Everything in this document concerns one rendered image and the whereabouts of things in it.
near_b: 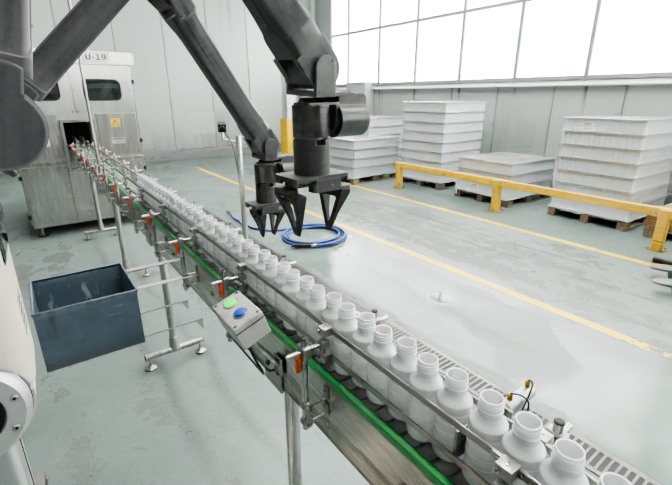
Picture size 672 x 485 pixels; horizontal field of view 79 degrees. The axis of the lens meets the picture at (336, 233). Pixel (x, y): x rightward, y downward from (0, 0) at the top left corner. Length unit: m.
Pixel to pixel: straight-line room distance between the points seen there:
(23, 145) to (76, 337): 1.25
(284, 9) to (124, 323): 1.33
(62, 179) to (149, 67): 6.24
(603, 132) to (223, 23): 9.40
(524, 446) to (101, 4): 1.04
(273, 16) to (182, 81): 11.26
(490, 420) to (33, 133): 0.69
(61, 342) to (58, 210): 4.34
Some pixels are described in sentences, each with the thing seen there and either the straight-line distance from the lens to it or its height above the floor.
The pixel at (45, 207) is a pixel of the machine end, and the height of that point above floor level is 0.36.
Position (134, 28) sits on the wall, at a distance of 11.68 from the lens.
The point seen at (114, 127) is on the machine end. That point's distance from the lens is 5.88.
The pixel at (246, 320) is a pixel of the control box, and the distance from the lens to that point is 1.00.
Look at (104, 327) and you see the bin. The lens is 1.69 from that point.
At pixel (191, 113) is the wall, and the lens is 11.88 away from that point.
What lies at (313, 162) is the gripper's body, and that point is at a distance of 0.63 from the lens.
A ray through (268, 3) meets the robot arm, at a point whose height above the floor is 1.72.
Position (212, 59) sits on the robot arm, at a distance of 1.03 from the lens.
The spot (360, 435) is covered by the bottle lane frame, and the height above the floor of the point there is 0.93.
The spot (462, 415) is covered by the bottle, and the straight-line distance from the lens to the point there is 0.77.
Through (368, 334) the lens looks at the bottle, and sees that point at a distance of 0.89.
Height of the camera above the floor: 1.61
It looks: 18 degrees down
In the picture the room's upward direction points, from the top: straight up
